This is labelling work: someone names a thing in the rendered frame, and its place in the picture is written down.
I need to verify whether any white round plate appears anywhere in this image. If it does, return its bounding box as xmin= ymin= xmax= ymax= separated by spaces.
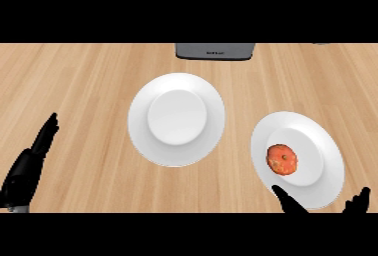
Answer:
xmin=127 ymin=72 xmax=228 ymax=168
xmin=250 ymin=111 xmax=347 ymax=211

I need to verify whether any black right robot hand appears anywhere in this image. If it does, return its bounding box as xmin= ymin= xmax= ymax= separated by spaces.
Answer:
xmin=270 ymin=184 xmax=372 ymax=214

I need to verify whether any grey appliance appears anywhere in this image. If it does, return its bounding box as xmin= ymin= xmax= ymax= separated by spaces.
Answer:
xmin=174 ymin=43 xmax=257 ymax=62

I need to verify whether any orange squash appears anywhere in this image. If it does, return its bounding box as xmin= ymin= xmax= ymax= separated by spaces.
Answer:
xmin=266 ymin=143 xmax=300 ymax=177

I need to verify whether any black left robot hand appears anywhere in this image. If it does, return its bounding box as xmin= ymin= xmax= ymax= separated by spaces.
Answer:
xmin=0 ymin=112 xmax=61 ymax=208

